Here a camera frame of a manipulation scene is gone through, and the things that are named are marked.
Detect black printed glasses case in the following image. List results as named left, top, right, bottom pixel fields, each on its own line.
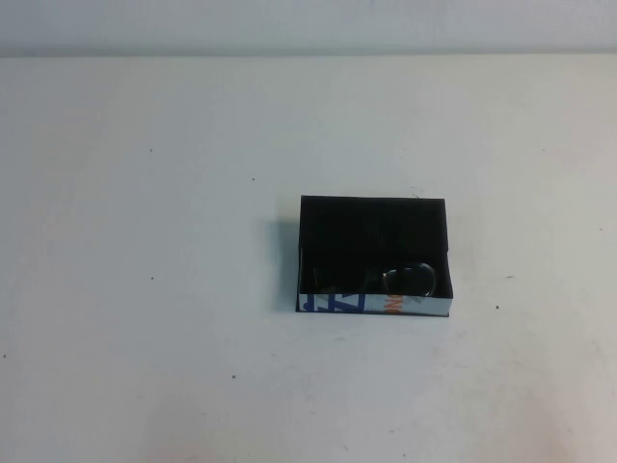
left=293, top=194, right=456, bottom=319

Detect black-framed glasses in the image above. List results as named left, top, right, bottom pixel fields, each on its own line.
left=310, top=259, right=440, bottom=298

